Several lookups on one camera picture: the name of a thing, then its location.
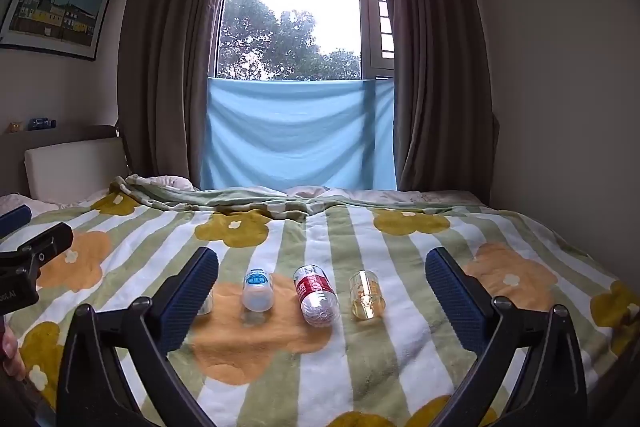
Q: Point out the small owl figurine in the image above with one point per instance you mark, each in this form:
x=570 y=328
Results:
x=15 y=127

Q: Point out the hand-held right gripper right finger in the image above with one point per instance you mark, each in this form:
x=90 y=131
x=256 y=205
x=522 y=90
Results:
x=455 y=302

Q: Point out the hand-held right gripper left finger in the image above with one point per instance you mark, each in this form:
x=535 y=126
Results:
x=192 y=302

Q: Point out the person's left hand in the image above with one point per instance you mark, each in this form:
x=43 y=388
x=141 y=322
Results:
x=9 y=352

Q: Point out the brown curtain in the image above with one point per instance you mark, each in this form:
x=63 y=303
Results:
x=435 y=57
x=170 y=57

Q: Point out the yellow clear cup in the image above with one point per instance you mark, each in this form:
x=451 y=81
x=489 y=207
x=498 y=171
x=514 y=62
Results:
x=367 y=297

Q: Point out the red label plastic bottle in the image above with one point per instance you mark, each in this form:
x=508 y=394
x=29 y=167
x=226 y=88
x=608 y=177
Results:
x=315 y=297

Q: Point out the blue label plastic bottle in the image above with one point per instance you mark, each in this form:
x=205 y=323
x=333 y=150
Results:
x=258 y=291

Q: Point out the window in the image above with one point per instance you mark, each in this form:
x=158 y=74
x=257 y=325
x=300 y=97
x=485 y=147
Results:
x=300 y=7

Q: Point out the white duvet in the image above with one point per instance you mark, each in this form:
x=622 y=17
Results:
x=380 y=193

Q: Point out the small blue toy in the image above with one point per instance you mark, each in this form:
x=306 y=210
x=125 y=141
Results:
x=42 y=123

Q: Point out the small clear cup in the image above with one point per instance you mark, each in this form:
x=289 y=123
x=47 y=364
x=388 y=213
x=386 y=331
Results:
x=206 y=304

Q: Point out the framed houses picture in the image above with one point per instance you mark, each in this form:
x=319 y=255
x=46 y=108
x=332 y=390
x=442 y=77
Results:
x=52 y=4

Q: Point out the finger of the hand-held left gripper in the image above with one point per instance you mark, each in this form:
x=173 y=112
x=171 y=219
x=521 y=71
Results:
x=47 y=239
x=12 y=219

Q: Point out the light blue cloth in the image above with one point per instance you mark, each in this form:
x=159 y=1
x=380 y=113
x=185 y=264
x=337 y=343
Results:
x=295 y=132

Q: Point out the flower printed striped blanket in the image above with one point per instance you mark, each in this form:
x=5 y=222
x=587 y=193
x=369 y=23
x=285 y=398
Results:
x=360 y=357

